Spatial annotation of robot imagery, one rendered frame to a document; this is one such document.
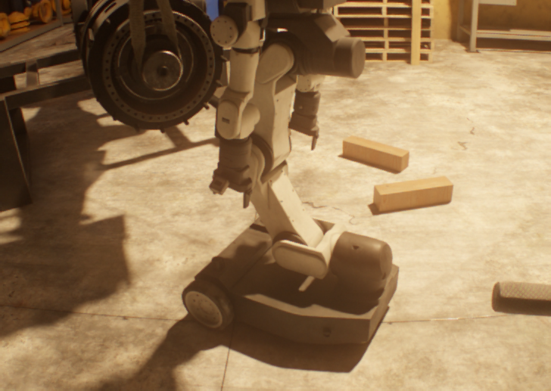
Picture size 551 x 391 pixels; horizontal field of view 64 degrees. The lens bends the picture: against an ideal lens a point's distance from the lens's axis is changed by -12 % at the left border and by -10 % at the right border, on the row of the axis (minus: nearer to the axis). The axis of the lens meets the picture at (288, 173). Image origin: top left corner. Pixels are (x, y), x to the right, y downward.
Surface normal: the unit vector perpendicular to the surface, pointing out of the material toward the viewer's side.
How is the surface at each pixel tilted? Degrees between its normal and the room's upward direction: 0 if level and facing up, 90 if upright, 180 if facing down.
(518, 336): 0
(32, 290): 0
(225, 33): 90
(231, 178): 90
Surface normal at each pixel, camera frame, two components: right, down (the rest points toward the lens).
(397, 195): 0.18, 0.44
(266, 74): -0.48, 0.42
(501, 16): -0.05, 0.46
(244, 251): -0.04, -0.89
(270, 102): -0.45, 0.75
